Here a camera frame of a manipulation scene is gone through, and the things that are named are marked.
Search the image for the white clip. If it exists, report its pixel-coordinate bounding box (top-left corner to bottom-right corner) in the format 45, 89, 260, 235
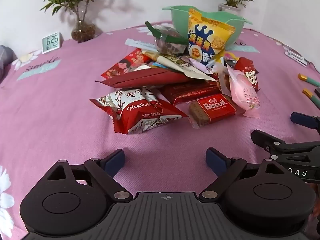
285, 49, 308, 67

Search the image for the red and white snack bag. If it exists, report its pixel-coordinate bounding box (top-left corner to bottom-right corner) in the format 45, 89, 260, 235
89, 87, 188, 135

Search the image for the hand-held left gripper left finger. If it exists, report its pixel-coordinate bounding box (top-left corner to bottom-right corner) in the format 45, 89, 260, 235
45, 149, 133, 202

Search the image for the red cartoon snack packet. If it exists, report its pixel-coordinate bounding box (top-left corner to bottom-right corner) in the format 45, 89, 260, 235
101, 48, 153, 80

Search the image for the white digital clock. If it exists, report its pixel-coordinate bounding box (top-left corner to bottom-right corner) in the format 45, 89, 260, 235
41, 32, 62, 54

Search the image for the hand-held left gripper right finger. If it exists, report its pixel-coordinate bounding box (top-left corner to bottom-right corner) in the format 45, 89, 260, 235
199, 147, 288, 202

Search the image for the yellow snack bag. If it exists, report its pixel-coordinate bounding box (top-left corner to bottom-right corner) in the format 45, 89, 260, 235
186, 8, 236, 67

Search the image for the small red snack packet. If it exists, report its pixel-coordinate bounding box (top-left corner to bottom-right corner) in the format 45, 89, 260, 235
234, 57, 260, 92

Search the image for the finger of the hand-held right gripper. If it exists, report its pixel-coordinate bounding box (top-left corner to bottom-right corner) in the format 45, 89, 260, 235
290, 112, 320, 130
251, 129, 320, 159

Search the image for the green plastic bowl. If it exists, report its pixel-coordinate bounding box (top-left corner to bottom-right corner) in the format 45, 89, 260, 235
161, 5, 253, 49

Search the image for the yellow and pink snack packet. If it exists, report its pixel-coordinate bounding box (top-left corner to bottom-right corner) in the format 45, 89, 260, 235
220, 51, 240, 63

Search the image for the dark red long packet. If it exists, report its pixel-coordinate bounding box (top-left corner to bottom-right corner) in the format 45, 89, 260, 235
94, 68, 193, 88

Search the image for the pink floral tablecloth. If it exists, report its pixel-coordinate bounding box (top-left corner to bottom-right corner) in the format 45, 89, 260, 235
0, 20, 320, 240

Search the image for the cream long snack packet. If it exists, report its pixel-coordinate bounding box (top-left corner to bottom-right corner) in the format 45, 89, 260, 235
141, 50, 218, 82

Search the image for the lilac small candy packet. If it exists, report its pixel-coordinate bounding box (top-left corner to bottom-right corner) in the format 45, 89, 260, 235
189, 56, 220, 74

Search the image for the dark red bar wrapper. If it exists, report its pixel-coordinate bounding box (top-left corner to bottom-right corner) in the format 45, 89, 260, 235
160, 80, 225, 105

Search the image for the light blue sachet strip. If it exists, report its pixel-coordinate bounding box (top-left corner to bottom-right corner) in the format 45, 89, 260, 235
124, 38, 158, 53

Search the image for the leafy plant in glass vase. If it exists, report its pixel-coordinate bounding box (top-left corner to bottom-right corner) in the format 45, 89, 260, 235
40, 0, 129, 43

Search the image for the red biscuit packet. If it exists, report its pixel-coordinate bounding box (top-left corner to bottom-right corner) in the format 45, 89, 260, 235
188, 94, 237, 128

